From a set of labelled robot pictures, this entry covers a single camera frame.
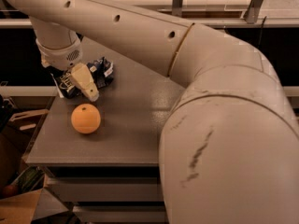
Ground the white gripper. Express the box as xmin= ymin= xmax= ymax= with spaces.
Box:
xmin=36 ymin=38 xmax=99 ymax=102

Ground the blue chip bag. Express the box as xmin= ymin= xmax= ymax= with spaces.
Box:
xmin=48 ymin=57 xmax=114 ymax=99

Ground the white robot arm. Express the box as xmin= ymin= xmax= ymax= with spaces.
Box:
xmin=7 ymin=0 xmax=299 ymax=224

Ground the orange fruit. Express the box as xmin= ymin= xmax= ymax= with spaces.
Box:
xmin=71 ymin=104 xmax=101 ymax=134

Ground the grey drawer cabinet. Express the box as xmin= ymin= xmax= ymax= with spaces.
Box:
xmin=27 ymin=38 xmax=183 ymax=224

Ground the green object in box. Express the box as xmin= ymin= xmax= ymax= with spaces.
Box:
xmin=18 ymin=167 xmax=44 ymax=193

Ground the red fruit in box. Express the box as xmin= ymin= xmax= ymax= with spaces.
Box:
xmin=2 ymin=185 xmax=19 ymax=198

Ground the cardboard box left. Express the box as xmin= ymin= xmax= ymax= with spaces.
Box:
xmin=0 ymin=109 xmax=68 ymax=224

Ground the metal window railing frame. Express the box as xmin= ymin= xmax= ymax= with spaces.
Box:
xmin=0 ymin=0 xmax=299 ymax=30

